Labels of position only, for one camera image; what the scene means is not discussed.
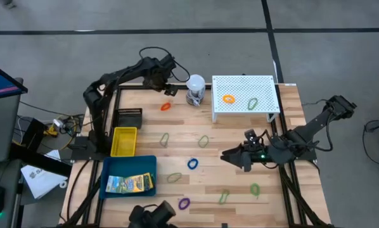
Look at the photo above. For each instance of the black aluminium table frame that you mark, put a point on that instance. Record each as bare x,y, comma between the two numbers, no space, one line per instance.
117,98

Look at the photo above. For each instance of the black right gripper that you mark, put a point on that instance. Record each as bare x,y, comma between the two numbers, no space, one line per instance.
254,153

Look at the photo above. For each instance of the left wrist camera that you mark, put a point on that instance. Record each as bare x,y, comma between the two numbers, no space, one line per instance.
169,60

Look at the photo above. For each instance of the white power adapter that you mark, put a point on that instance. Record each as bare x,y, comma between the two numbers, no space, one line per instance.
58,123

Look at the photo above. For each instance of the black mesh basket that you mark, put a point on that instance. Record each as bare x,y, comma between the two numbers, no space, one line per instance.
127,117

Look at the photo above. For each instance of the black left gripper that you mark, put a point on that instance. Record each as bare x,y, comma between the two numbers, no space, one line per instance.
158,77

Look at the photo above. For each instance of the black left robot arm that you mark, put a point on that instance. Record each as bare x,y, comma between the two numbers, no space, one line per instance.
96,95

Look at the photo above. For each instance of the orange coil wrist band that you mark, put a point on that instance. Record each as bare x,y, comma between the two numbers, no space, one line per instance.
223,98

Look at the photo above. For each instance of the teal plastic tray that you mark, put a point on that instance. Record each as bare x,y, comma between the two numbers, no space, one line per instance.
129,164

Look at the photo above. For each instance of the dark grey desk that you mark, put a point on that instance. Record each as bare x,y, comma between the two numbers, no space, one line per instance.
5,177

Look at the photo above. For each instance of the blue coil wrist band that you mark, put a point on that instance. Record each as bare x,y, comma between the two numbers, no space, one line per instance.
188,163

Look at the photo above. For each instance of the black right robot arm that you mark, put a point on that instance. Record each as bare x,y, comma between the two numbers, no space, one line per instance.
316,125

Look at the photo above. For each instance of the black box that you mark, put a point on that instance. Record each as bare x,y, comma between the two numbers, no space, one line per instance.
34,133

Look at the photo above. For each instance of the white bulb table lamp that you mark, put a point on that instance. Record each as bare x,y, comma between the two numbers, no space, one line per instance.
195,83

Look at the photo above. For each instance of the black bulky device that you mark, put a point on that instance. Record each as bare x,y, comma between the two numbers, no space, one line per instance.
151,217

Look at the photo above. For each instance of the red rubber band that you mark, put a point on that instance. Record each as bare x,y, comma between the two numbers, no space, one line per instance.
162,107

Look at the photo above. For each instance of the white perforated shelf riser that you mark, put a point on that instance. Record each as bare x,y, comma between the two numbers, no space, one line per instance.
245,88

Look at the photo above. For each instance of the black desk leg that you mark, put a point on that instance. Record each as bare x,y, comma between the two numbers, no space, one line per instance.
40,160

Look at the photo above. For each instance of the yellow plastic basket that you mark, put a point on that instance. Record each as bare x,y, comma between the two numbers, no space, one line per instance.
124,142

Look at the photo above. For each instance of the white paper sheet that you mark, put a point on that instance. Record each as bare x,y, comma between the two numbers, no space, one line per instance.
40,180

